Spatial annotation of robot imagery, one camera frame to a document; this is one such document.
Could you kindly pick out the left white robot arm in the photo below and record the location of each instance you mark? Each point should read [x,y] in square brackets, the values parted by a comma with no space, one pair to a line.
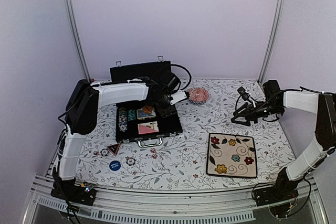
[80,116]

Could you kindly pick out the blue playing card deck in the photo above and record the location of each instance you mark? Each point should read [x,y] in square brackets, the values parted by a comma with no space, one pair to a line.
[148,114]

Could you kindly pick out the blue white chip stack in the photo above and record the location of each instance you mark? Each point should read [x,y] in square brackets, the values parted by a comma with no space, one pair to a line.
[122,119]

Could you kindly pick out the right aluminium frame post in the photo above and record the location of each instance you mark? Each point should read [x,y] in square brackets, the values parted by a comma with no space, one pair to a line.
[271,40]

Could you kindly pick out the front aluminium rail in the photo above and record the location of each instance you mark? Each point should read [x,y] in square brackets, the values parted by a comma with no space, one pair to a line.
[122,205]

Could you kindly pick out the red patterned bowl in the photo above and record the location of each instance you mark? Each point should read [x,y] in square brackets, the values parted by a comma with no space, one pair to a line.
[198,95]

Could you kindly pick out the black poker case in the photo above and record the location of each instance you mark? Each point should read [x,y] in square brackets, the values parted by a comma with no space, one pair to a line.
[149,119]

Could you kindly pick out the chip beside blind button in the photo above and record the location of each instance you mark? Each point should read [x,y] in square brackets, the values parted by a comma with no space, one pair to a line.
[130,161]

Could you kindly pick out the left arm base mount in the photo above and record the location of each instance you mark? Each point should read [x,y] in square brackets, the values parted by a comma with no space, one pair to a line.
[68,190]

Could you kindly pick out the blue small blind button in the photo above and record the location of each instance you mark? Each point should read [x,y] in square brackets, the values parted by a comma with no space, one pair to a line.
[115,165]

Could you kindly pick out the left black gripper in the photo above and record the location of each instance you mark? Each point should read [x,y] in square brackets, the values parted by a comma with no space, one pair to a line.
[167,113]

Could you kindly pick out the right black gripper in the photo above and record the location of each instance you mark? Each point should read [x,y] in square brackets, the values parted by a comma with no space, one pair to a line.
[249,113]

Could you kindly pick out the aluminium frame post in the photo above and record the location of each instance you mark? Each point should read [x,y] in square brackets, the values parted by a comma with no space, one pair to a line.
[271,40]
[76,38]

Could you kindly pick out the green chip stack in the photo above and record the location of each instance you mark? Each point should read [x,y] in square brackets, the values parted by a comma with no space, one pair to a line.
[132,115]

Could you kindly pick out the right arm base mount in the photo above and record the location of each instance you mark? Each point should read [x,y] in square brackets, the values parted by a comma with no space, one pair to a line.
[280,203]

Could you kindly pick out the chip beside dealer button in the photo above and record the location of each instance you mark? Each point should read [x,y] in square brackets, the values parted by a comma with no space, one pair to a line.
[104,152]

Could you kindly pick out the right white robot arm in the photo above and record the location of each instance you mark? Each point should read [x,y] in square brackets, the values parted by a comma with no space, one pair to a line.
[318,126]

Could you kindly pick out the left aluminium frame post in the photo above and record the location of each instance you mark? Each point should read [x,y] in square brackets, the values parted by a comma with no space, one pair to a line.
[76,38]

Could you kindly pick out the black triangular dealer button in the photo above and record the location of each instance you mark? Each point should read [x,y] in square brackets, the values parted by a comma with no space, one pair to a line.
[114,148]

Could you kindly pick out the orange big blind button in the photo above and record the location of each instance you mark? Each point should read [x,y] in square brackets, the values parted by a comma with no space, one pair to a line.
[147,109]

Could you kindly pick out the floral square plate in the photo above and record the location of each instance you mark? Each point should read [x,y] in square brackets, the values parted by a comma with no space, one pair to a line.
[231,156]

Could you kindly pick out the red playing card deck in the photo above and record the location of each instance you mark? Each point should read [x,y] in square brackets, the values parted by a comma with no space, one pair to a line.
[148,127]

